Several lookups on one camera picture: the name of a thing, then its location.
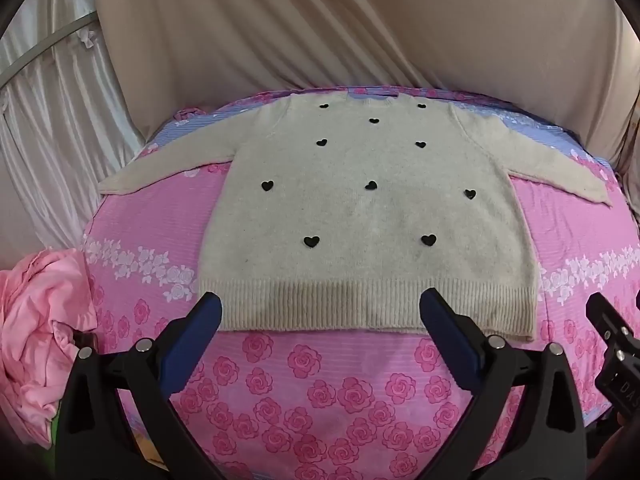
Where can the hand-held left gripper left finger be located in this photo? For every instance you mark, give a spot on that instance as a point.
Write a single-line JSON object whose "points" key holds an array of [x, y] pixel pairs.
{"points": [[196, 339]]}

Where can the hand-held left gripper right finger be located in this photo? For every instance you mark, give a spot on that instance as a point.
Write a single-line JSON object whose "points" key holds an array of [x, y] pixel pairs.
{"points": [[450, 340]]}

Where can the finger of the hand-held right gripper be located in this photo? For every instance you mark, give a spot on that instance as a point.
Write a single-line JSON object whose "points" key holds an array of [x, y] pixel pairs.
{"points": [[612, 322]]}

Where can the pink crumpled cloth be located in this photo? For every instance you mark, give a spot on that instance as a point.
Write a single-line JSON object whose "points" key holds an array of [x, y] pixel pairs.
{"points": [[35, 320]]}

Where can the beige sweater with black hearts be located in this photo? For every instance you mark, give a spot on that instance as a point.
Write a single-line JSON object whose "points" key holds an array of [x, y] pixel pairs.
{"points": [[350, 220]]}

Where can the pink floral bed sheet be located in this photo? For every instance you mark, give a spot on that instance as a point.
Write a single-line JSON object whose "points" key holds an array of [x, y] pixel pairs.
{"points": [[310, 385]]}

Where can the beige draped cloth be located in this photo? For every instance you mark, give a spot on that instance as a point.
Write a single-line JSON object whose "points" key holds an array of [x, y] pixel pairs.
{"points": [[350, 20]]}

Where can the white satin curtain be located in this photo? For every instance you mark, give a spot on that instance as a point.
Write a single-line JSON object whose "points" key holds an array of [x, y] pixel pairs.
{"points": [[60, 135]]}

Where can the grey curved metal rod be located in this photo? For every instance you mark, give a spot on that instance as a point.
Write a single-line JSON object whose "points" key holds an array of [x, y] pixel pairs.
{"points": [[50, 35]]}

